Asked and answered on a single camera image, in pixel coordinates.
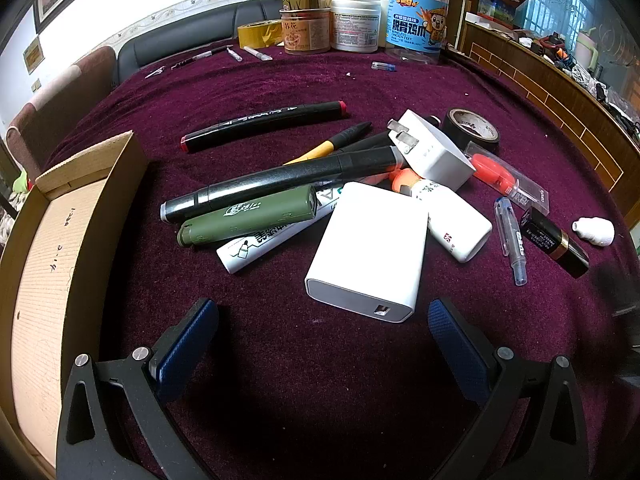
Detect clear lead refill case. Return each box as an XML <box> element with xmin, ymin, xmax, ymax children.
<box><xmin>495</xmin><ymin>197</ymin><xmax>527</xmax><ymax>286</ymax></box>

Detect white tube box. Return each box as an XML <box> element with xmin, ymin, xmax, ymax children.
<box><xmin>216</xmin><ymin>184</ymin><xmax>343</xmax><ymax>274</ymax></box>

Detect white pill bottle orange cap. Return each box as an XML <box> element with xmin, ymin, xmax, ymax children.
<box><xmin>390</xmin><ymin>168</ymin><xmax>492</xmax><ymax>263</ymax></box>

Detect white power bank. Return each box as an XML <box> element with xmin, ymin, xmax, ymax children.
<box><xmin>305</xmin><ymin>182</ymin><xmax>428</xmax><ymax>324</ymax></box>

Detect red item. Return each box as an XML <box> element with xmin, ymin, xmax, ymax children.
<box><xmin>464</xmin><ymin>141</ymin><xmax>550</xmax><ymax>216</ymax></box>

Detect green tube pen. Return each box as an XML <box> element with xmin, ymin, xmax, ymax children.
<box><xmin>177</xmin><ymin>184</ymin><xmax>318</xmax><ymax>247</ymax></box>

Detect white plug charger cube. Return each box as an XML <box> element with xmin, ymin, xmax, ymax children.
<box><xmin>387</xmin><ymin>110</ymin><xmax>475</xmax><ymax>191</ymax></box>

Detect black marker grey cap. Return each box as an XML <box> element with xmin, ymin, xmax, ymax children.
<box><xmin>160</xmin><ymin>145</ymin><xmax>406</xmax><ymax>224</ymax></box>

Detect black marker red ends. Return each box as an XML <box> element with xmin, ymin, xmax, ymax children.
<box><xmin>180</xmin><ymin>101</ymin><xmax>348</xmax><ymax>154</ymax></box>

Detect yellow black pen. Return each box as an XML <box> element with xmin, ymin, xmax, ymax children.
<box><xmin>288</xmin><ymin>122</ymin><xmax>372</xmax><ymax>165</ymax></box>

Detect maroon velvet tablecloth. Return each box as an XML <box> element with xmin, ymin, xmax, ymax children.
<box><xmin>51</xmin><ymin>49</ymin><xmax>639</xmax><ymax>479</ymax></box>

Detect black tape roll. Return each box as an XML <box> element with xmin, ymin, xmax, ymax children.
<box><xmin>442</xmin><ymin>107</ymin><xmax>500</xmax><ymax>153</ymax></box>

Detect wooden cabinet counter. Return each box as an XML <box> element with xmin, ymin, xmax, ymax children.
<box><xmin>460</xmin><ymin>23</ymin><xmax>639</xmax><ymax>228</ymax></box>

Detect brown chair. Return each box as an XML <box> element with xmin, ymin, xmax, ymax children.
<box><xmin>6</xmin><ymin>46</ymin><xmax>116</xmax><ymax>180</ymax></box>

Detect black leather sofa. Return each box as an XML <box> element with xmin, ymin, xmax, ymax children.
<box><xmin>113</xmin><ymin>0</ymin><xmax>282</xmax><ymax>84</ymax></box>

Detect small blue clear capsule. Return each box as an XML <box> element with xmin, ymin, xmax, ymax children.
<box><xmin>371</xmin><ymin>62</ymin><xmax>397</xmax><ymax>72</ymax></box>

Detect yellow tape roll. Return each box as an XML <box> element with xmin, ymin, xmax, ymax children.
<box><xmin>238</xmin><ymin>20</ymin><xmax>283</xmax><ymax>49</ymax></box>

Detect blue label clear jar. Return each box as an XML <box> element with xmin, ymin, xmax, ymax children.
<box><xmin>386</xmin><ymin>0</ymin><xmax>449</xmax><ymax>64</ymax></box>

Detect brown label jar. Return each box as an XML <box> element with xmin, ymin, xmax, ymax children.
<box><xmin>280</xmin><ymin>9</ymin><xmax>330</xmax><ymax>54</ymax></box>

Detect white plastic tub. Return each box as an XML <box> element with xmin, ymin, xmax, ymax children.
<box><xmin>330</xmin><ymin>0</ymin><xmax>381</xmax><ymax>53</ymax></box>

